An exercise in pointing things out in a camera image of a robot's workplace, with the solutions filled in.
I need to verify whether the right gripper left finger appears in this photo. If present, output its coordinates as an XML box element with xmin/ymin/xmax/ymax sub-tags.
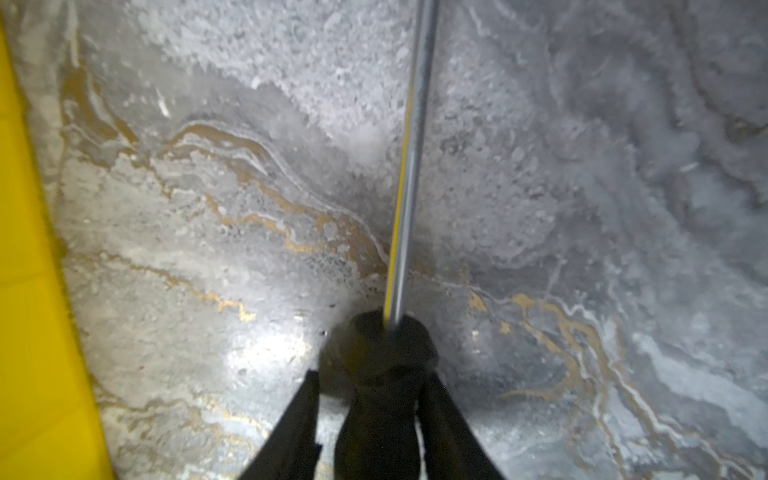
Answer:
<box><xmin>239</xmin><ymin>370</ymin><xmax>322</xmax><ymax>480</ymax></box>

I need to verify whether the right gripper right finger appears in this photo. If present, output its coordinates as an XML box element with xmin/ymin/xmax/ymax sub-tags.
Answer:
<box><xmin>417</xmin><ymin>373</ymin><xmax>503</xmax><ymax>480</ymax></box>

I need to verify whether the green black handled screwdriver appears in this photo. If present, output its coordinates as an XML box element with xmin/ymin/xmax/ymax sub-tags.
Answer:
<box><xmin>334</xmin><ymin>1</ymin><xmax>439</xmax><ymax>479</ymax></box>

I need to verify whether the yellow plastic bin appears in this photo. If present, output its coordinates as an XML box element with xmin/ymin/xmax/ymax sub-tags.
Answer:
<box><xmin>1</xmin><ymin>46</ymin><xmax>114</xmax><ymax>479</ymax></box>

